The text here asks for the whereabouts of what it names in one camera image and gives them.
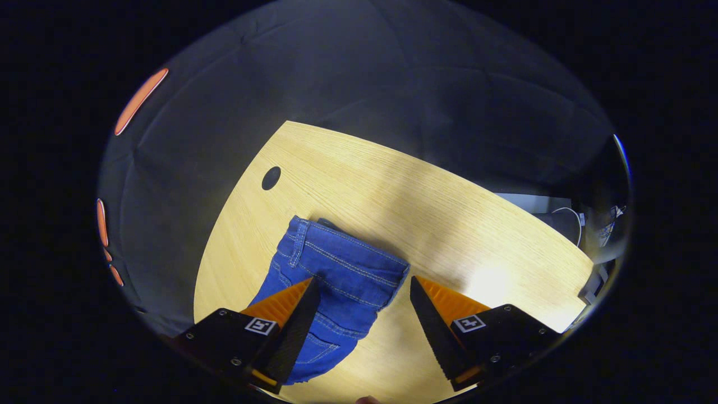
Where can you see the black backdrop cloth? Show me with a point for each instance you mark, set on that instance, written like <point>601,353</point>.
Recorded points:
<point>392,84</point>

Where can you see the blue jeans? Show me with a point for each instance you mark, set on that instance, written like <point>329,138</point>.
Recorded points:
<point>348,269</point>

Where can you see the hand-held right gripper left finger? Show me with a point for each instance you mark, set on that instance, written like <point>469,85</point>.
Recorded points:
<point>291,336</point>

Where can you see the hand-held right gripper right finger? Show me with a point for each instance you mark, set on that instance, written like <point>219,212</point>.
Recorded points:
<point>435,336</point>

